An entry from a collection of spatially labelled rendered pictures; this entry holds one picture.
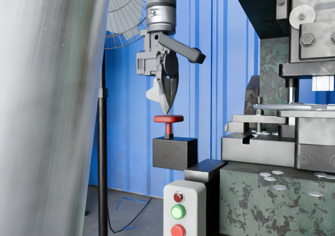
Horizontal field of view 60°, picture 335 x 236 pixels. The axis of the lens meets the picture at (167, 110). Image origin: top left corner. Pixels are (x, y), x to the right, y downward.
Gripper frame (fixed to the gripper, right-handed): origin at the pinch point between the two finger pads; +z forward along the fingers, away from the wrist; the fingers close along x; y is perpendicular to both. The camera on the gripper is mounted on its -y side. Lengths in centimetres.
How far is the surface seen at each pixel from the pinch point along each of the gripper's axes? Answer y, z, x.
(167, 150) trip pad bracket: -1.2, 9.7, 2.9
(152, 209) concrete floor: 77, 77, -115
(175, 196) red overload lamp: -8.7, 16.7, 12.9
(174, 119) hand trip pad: -2.8, 2.3, 2.5
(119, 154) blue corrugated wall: 123, 45, -135
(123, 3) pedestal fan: 40, -42, -34
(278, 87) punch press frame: -19.6, -6.3, -40.1
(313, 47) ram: -31.2, -14.1, -11.6
